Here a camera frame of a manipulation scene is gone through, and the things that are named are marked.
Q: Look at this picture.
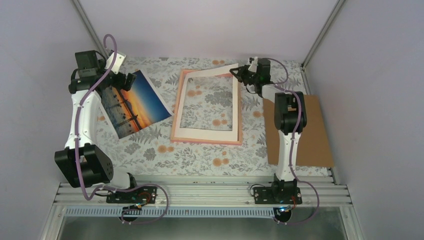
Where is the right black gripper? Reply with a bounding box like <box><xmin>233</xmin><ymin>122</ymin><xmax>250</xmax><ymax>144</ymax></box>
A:
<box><xmin>229</xmin><ymin>64</ymin><xmax>259</xmax><ymax>87</ymax></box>

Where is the sunset photo print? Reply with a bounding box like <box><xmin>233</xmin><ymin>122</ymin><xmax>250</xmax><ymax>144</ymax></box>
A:
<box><xmin>101</xmin><ymin>70</ymin><xmax>174</xmax><ymax>139</ymax></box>

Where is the pink wooden picture frame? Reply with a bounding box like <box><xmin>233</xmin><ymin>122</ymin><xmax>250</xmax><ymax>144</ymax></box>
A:
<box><xmin>170</xmin><ymin>68</ymin><xmax>243</xmax><ymax>147</ymax></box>

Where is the white photo mat board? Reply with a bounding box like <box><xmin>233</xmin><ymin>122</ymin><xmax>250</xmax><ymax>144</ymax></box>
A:
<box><xmin>174</xmin><ymin>63</ymin><xmax>240</xmax><ymax>143</ymax></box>

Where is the brown cardboard backing board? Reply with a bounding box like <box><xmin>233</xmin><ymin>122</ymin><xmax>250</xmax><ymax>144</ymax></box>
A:
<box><xmin>263</xmin><ymin>95</ymin><xmax>335</xmax><ymax>168</ymax></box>

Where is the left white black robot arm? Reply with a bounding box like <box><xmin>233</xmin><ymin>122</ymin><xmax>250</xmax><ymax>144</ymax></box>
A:
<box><xmin>54</xmin><ymin>50</ymin><xmax>140</xmax><ymax>203</ymax></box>

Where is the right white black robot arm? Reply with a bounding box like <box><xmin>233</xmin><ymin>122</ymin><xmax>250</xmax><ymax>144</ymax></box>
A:
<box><xmin>229</xmin><ymin>57</ymin><xmax>307</xmax><ymax>204</ymax></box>

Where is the floral patterned table mat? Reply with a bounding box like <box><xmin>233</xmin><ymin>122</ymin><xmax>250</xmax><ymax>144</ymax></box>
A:
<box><xmin>79</xmin><ymin>56</ymin><xmax>329</xmax><ymax>177</ymax></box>

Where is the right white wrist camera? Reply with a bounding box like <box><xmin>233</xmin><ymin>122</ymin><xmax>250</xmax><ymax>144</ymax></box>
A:
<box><xmin>248</xmin><ymin>56</ymin><xmax>259</xmax><ymax>73</ymax></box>

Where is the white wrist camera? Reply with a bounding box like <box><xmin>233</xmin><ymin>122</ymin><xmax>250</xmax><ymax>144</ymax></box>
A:
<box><xmin>104</xmin><ymin>50</ymin><xmax>127</xmax><ymax>74</ymax></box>
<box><xmin>248</xmin><ymin>56</ymin><xmax>259</xmax><ymax>73</ymax></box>

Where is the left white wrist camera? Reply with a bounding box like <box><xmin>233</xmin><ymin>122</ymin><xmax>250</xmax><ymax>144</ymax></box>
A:
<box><xmin>104</xmin><ymin>50</ymin><xmax>127</xmax><ymax>74</ymax></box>

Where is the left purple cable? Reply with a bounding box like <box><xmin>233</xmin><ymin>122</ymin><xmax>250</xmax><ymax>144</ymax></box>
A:
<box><xmin>73</xmin><ymin>33</ymin><xmax>170</xmax><ymax>226</ymax></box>

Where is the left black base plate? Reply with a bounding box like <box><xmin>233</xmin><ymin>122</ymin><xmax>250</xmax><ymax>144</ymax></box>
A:
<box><xmin>106</xmin><ymin>186</ymin><xmax>158</xmax><ymax>205</ymax></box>

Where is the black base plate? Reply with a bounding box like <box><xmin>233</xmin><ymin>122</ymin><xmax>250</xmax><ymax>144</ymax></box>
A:
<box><xmin>252</xmin><ymin>186</ymin><xmax>303</xmax><ymax>205</ymax></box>
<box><xmin>106</xmin><ymin>186</ymin><xmax>158</xmax><ymax>205</ymax></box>

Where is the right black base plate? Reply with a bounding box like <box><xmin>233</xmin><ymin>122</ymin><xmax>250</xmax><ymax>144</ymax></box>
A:
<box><xmin>252</xmin><ymin>186</ymin><xmax>303</xmax><ymax>205</ymax></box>

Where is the aluminium rail base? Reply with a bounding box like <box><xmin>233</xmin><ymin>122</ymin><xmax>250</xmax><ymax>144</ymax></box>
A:
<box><xmin>41</xmin><ymin>175</ymin><xmax>363</xmax><ymax>240</ymax></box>

